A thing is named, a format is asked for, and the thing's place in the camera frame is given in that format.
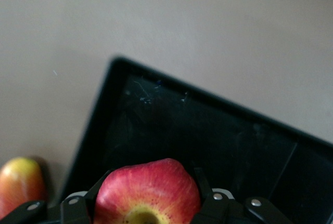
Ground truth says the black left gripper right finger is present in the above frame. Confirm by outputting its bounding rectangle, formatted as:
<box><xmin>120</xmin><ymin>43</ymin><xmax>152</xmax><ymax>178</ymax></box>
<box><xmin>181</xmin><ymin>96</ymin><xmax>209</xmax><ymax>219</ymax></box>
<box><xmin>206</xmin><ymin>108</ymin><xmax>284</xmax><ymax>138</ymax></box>
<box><xmin>191</xmin><ymin>168</ymin><xmax>294</xmax><ymax>224</ymax></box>

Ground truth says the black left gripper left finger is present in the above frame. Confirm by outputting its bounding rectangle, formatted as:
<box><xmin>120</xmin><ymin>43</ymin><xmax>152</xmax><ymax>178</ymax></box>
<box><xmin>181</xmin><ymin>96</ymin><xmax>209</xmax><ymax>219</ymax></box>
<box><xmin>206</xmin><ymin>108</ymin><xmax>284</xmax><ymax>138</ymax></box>
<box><xmin>0</xmin><ymin>170</ymin><xmax>114</xmax><ymax>224</ymax></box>

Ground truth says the red yellow apple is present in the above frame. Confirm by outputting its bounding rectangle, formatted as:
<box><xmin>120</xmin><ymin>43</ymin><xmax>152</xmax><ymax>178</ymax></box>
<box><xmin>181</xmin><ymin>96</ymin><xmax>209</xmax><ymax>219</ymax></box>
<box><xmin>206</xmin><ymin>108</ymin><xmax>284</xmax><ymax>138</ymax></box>
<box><xmin>93</xmin><ymin>157</ymin><xmax>202</xmax><ymax>224</ymax></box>

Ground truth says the black rectangular box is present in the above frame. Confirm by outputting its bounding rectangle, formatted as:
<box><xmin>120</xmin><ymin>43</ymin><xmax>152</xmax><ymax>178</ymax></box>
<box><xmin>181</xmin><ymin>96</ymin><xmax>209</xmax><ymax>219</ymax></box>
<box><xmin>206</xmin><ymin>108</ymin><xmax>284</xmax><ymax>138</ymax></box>
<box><xmin>61</xmin><ymin>56</ymin><xmax>333</xmax><ymax>224</ymax></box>

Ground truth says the red yellow mango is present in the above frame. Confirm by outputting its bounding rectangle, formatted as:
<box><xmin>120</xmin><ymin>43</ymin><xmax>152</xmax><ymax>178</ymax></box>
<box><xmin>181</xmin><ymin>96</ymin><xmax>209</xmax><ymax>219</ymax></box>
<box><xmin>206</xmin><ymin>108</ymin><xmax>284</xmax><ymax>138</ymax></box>
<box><xmin>0</xmin><ymin>156</ymin><xmax>47</xmax><ymax>217</ymax></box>

